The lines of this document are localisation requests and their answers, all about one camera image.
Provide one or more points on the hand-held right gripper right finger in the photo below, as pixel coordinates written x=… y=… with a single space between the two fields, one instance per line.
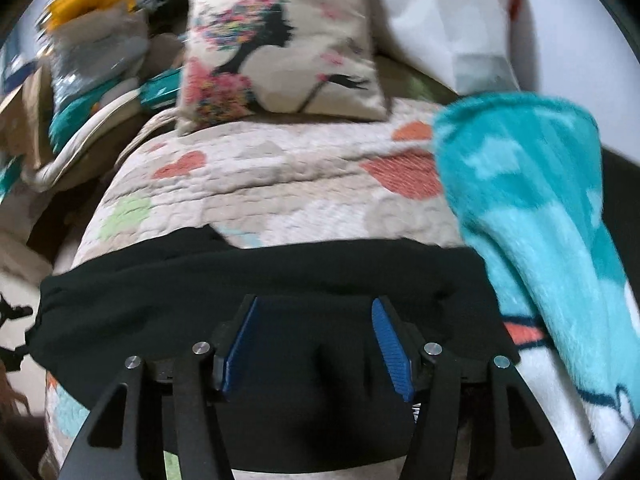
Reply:
x=392 y=347

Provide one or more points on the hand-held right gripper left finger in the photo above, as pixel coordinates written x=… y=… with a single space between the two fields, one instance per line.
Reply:
x=239 y=347

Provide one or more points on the black pants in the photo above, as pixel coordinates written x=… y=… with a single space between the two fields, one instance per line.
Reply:
x=280 y=285

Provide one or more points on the heart patterned quilt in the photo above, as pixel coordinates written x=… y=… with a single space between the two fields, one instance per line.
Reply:
x=300 y=180

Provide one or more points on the teal fleece blanket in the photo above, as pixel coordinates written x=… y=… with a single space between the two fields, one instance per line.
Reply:
x=530 y=190

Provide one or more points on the beige cushion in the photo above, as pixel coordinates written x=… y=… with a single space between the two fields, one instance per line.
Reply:
x=75 y=145

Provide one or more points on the floral silhouette printed pillow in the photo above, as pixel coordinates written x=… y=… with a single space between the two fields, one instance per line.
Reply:
x=285 y=55

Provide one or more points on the white pillow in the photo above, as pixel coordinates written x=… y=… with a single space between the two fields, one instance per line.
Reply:
x=450 y=15

